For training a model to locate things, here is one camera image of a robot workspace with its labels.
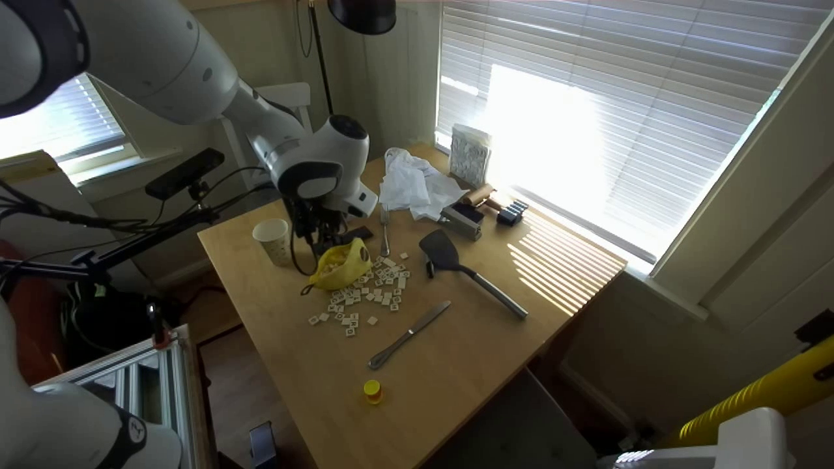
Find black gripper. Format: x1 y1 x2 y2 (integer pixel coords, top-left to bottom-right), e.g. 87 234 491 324
281 161 345 259

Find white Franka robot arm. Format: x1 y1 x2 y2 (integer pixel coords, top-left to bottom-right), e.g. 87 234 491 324
0 0 377 469

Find yellow banana purse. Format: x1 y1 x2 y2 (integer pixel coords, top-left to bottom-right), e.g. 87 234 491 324
302 240 370 291

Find white paper cup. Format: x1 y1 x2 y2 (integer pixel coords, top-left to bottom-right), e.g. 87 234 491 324
251 220 291 269

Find black flat card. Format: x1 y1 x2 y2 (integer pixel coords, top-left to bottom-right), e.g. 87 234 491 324
342 227 372 242

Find crumpled white plastic bag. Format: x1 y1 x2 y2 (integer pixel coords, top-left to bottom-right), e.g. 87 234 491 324
381 145 465 222

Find pile of white letter tiles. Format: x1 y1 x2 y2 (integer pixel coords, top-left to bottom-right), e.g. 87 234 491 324
308 256 410 338

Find black spatula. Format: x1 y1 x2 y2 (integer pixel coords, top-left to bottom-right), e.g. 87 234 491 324
419 230 530 320

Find grey stapler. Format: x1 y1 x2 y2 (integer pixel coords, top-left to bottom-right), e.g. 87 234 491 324
441 207 480 240

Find silver table knife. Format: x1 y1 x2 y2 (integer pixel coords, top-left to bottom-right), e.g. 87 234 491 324
367 299 453 371

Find black ceiling lamp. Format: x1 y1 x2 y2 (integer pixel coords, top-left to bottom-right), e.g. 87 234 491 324
328 0 396 33

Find small black blue device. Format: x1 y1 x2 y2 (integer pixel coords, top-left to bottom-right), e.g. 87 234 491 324
499 200 526 227

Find small yellow bottle cap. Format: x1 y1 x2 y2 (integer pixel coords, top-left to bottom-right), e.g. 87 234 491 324
362 379 384 403

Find white window blinds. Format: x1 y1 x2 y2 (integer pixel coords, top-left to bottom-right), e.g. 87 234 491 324
436 0 834 261

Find brown wooden handle tool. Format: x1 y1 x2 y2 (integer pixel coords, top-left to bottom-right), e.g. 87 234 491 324
467 184 504 212

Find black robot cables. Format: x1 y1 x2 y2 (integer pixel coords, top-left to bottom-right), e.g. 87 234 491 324
0 145 290 290

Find yellow black barrier post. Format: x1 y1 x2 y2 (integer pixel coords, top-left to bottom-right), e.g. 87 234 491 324
674 336 834 446

